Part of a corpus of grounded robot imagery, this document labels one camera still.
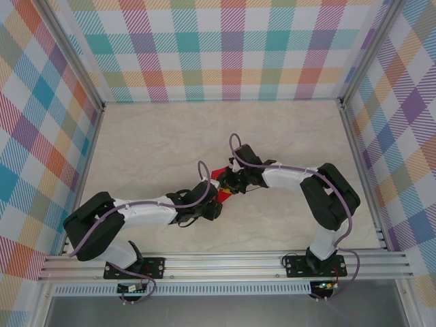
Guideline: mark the red paper sheet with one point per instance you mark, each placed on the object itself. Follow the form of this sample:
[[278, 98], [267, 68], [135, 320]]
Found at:
[[217, 173]]

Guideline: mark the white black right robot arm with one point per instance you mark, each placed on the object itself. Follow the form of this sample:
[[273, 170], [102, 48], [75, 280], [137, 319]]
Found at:
[[323, 242]]

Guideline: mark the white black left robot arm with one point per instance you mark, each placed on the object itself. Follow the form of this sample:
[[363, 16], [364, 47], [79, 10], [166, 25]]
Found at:
[[146, 213]]

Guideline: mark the black circuit board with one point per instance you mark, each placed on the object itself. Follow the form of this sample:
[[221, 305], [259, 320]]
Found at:
[[124, 289]]

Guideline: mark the circuit board with LED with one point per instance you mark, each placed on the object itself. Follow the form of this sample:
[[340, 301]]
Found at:
[[328, 285]]

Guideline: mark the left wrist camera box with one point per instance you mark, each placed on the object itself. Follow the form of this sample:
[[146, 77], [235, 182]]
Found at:
[[201, 193]]

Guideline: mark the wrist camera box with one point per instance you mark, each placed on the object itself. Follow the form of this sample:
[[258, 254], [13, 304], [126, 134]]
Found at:
[[247, 155], [201, 193]]

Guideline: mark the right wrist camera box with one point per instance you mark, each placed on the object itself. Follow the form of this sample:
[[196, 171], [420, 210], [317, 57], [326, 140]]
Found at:
[[247, 155]]

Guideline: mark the aluminium frame beam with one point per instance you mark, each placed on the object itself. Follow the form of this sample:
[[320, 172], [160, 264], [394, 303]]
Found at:
[[221, 265]]

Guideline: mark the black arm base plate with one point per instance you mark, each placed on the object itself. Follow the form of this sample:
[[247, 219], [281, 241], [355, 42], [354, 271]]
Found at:
[[293, 267], [155, 267]]

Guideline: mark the aluminium table edge rail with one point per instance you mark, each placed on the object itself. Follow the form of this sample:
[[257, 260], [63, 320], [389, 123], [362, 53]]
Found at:
[[355, 150]]

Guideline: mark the aluminium frame post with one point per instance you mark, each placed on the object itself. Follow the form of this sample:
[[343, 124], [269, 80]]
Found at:
[[369, 51], [73, 56]]

